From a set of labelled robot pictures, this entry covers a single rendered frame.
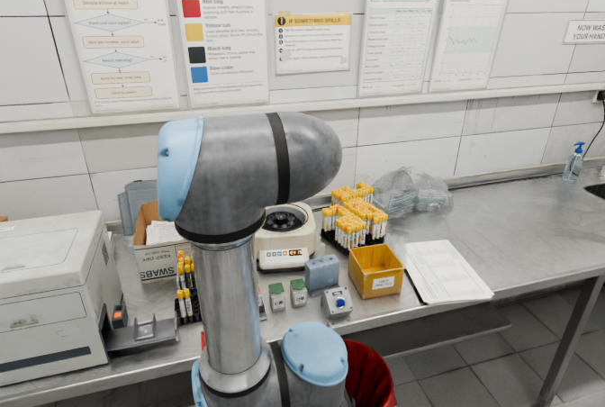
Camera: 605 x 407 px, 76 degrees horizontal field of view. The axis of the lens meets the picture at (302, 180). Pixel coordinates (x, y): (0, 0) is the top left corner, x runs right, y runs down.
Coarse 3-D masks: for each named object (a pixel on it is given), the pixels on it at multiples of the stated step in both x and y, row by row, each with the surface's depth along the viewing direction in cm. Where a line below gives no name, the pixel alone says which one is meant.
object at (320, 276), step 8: (328, 256) 121; (312, 264) 117; (320, 264) 117; (328, 264) 117; (336, 264) 119; (312, 272) 116; (320, 272) 117; (328, 272) 119; (336, 272) 120; (312, 280) 118; (320, 280) 119; (328, 280) 120; (336, 280) 122; (312, 288) 119; (320, 288) 120; (328, 288) 121; (312, 296) 118
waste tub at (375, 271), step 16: (352, 256) 122; (368, 256) 127; (384, 256) 129; (352, 272) 124; (368, 272) 128; (384, 272) 115; (400, 272) 116; (368, 288) 116; (384, 288) 118; (400, 288) 119
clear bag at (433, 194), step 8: (424, 176) 168; (432, 176) 168; (440, 176) 168; (416, 184) 170; (424, 184) 166; (432, 184) 166; (440, 184) 166; (424, 192) 164; (432, 192) 165; (440, 192) 165; (448, 192) 169; (416, 200) 166; (424, 200) 165; (432, 200) 164; (440, 200) 165; (448, 200) 166; (416, 208) 166; (424, 208) 165; (432, 208) 166; (440, 208) 167; (448, 208) 166
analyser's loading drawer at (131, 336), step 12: (144, 324) 103; (156, 324) 103; (168, 324) 103; (108, 336) 100; (120, 336) 100; (132, 336) 100; (144, 336) 100; (156, 336) 100; (168, 336) 100; (108, 348) 96; (120, 348) 97
